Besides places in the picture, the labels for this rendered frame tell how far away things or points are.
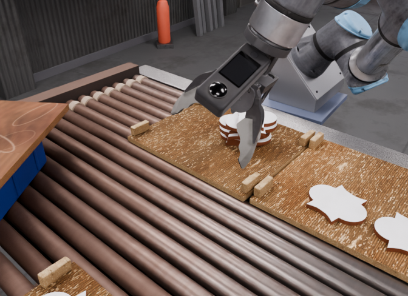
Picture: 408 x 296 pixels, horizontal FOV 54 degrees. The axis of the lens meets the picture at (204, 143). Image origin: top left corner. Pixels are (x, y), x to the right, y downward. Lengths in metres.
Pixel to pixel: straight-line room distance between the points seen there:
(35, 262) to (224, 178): 0.45
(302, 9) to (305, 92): 0.92
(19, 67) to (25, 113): 2.79
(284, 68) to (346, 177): 0.56
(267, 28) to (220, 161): 0.55
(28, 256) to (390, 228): 0.72
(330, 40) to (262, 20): 0.85
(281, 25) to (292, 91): 0.93
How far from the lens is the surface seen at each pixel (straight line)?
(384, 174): 1.08
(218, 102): 0.51
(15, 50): 3.87
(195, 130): 1.17
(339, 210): 0.91
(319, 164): 1.06
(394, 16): 0.99
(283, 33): 0.55
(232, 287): 0.77
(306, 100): 1.46
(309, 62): 1.43
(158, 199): 0.95
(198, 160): 1.04
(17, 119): 1.11
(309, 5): 0.55
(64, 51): 4.34
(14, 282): 0.84
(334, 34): 1.38
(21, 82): 3.95
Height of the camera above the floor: 1.52
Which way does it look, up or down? 32 degrees down
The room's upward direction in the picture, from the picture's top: straight up
